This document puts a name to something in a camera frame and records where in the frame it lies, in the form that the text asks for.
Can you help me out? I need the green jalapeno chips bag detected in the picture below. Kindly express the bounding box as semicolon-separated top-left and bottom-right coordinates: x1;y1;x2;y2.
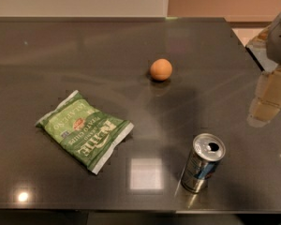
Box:
36;90;134;174

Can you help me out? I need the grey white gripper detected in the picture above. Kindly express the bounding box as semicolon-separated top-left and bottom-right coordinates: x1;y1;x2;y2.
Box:
246;11;281;128

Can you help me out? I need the orange fruit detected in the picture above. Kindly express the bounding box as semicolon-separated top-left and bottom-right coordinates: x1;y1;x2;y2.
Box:
150;59;172;82

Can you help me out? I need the silver blue redbull can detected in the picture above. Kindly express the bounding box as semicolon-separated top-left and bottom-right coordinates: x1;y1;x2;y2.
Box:
181;133;226;193

